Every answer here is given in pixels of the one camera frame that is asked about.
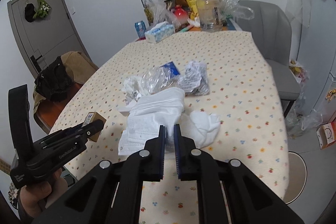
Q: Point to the small blue packet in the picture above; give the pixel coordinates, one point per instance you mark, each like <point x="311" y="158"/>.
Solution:
<point x="172" y="68"/>

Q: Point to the white refrigerator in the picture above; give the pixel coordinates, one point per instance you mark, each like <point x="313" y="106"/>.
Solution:
<point x="316" y="53"/>

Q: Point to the blue drink can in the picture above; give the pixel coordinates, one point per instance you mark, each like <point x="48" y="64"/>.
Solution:
<point x="140" y="29"/>

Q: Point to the clear plastic bag left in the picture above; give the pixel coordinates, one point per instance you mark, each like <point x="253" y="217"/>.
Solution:
<point x="160" y="11"/>

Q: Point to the clear plastic bag right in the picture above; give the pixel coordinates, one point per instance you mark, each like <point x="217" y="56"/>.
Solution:
<point x="231" y="9"/>

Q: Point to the hanging mesh bag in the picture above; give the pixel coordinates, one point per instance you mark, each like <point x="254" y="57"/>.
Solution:
<point x="299" y="10"/>

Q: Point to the white tissue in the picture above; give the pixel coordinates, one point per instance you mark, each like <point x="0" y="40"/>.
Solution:
<point x="201" y="127"/>

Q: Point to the printed paper ball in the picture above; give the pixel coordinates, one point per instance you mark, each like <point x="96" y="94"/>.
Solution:
<point x="195" y="80"/>

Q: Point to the bag of items by fridge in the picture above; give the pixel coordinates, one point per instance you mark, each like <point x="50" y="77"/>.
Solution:
<point x="299" y="72"/>

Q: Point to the plastic bag on floor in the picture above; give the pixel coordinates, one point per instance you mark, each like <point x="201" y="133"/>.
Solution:
<point x="298" y="125"/>

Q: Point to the red round container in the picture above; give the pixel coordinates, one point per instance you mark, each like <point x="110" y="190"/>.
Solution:
<point x="181" y="14"/>

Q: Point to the large clear water jug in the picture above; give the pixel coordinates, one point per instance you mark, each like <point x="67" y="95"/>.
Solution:
<point x="209" y="15"/>

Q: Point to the clear plastic wrapper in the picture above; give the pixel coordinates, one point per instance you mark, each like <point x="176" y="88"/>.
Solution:
<point x="157" y="79"/>

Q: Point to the grey upholstered chair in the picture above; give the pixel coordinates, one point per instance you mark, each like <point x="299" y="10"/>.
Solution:
<point x="271" y="32"/>

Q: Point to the person's left hand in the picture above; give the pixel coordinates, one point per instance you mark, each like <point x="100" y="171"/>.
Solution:
<point x="30" y="198"/>

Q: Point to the black bag on chair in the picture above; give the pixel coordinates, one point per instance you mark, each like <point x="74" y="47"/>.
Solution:
<point x="54" y="83"/>

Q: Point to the brown jacket on chair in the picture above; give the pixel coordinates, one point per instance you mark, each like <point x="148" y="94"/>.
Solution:
<point x="78" y="66"/>

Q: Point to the clear plastic bag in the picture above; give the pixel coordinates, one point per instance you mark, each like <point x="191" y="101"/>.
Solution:
<point x="160" y="11"/>
<point x="231" y="9"/>

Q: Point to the green hanging item on door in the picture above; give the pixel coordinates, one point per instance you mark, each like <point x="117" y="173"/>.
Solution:
<point x="42" y="10"/>

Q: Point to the white face mask pile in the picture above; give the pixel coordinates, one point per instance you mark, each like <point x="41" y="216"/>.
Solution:
<point x="145" y="116"/>

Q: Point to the orange white cardboard box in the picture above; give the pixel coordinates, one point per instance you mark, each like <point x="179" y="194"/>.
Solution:
<point x="326" y="135"/>

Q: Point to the grey door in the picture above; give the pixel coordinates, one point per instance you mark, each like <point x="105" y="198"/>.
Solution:
<point x="42" y="40"/>

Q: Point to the blue white tissue pack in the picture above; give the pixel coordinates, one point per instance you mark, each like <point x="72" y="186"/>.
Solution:
<point x="159" y="32"/>

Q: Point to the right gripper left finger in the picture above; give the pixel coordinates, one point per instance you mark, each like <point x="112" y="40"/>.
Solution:
<point x="144" y="165"/>

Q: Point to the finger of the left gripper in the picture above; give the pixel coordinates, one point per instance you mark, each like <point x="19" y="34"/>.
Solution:
<point x="91" y="130"/>

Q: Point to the floral cream tablecloth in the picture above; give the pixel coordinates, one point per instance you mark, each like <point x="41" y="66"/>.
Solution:
<point x="242" y="93"/>

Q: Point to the black hanging item on door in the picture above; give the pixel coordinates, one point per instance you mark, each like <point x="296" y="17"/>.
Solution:
<point x="30" y="13"/>

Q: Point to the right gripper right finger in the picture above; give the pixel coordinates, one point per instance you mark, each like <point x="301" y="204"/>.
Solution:
<point x="194" y="164"/>

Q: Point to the small brown cardboard box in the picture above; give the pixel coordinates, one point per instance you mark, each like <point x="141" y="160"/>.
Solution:
<point x="92" y="116"/>

